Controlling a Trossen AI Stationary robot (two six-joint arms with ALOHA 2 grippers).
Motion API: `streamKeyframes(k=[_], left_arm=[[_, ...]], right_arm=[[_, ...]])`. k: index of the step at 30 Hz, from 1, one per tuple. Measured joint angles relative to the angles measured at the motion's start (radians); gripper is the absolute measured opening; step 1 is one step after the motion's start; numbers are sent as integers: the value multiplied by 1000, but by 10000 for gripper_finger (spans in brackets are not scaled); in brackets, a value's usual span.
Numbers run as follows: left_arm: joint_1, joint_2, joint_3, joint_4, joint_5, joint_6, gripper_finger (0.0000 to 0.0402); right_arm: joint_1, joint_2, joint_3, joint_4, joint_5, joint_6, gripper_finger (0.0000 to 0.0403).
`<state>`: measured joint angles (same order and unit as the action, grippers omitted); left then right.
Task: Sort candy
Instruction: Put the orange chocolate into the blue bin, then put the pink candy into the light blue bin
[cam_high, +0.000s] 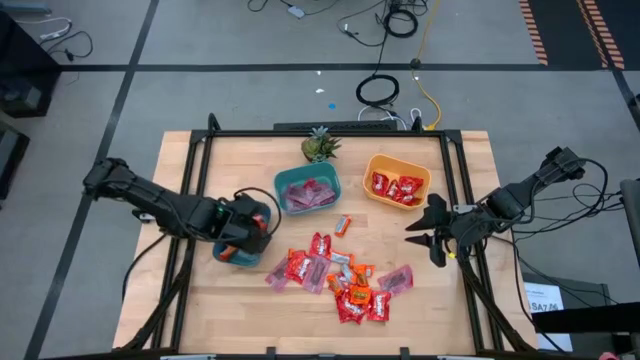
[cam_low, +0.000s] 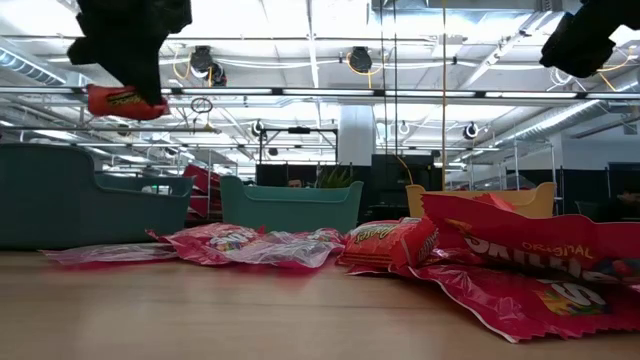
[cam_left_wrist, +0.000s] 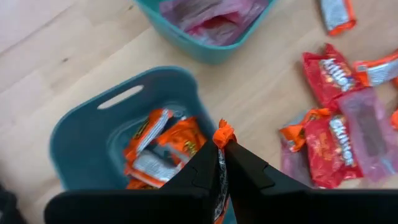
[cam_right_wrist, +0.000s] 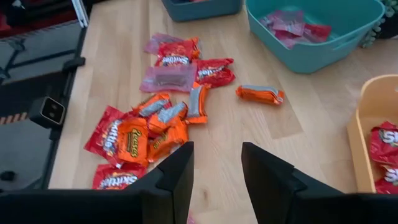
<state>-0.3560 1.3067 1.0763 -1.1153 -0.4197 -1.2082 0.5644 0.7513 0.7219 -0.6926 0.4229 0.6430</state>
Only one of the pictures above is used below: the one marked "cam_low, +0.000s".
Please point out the black gantry frame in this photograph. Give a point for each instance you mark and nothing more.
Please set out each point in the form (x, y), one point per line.
(299, 130)

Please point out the small black ceiling reel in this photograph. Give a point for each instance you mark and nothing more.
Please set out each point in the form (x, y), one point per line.
(257, 129)

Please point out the silver ventilation duct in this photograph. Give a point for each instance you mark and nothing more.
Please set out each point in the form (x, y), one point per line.
(560, 117)
(30, 67)

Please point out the stack of red storage bins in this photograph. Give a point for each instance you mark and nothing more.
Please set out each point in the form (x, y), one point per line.
(202, 177)

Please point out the long ceiling light bar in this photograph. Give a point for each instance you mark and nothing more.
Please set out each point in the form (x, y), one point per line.
(325, 92)

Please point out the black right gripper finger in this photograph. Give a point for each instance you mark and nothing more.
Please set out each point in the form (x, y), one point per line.
(580, 50)

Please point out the person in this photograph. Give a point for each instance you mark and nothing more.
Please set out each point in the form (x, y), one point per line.
(295, 183)

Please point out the yellow plastic bin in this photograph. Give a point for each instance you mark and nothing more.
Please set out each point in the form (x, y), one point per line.
(537, 205)

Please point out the pink Twizzlers candy pack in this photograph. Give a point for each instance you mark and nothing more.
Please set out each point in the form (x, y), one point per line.
(110, 253)
(295, 250)

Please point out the white square column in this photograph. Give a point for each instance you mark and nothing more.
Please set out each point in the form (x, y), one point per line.
(356, 135)

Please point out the orange Reese's candy pack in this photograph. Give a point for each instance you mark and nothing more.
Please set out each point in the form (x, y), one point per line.
(380, 242)
(120, 102)

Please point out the dark blue plastic bin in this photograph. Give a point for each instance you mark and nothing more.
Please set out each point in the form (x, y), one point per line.
(60, 210)

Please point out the small pineapple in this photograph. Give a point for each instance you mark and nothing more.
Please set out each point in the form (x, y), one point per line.
(332, 180)

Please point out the teal plastic bin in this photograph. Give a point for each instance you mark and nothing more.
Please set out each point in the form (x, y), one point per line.
(290, 210)

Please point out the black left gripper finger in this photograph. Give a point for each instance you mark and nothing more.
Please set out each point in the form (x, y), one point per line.
(140, 75)

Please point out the black room divider panel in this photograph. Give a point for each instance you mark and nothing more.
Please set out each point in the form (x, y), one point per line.
(590, 190)

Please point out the black partition wall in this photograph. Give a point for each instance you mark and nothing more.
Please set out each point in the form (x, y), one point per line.
(390, 175)

